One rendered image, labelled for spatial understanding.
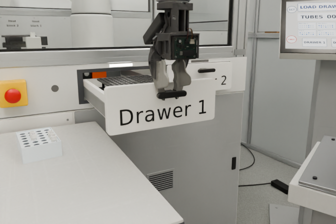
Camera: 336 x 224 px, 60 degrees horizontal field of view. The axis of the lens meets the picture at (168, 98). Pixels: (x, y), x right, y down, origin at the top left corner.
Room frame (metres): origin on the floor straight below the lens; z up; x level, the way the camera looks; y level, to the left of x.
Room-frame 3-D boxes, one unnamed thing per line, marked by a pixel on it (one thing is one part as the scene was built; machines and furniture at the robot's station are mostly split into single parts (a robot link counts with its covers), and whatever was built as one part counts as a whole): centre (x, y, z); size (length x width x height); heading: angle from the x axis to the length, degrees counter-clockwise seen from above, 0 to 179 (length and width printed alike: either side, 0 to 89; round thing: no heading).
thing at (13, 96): (0.78, 0.43, 0.88); 0.04 x 0.03 x 0.04; 117
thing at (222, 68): (1.12, -0.13, 0.87); 0.29 x 0.02 x 0.11; 117
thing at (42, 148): (0.67, 0.32, 0.78); 0.12 x 0.08 x 0.04; 32
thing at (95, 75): (1.31, 0.34, 0.86); 0.11 x 0.04 x 0.06; 117
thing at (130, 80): (0.87, 0.10, 0.87); 0.22 x 0.18 x 0.06; 27
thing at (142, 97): (0.69, 0.01, 0.87); 0.29 x 0.02 x 0.11; 117
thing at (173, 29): (0.64, -0.01, 1.04); 0.09 x 0.08 x 0.12; 27
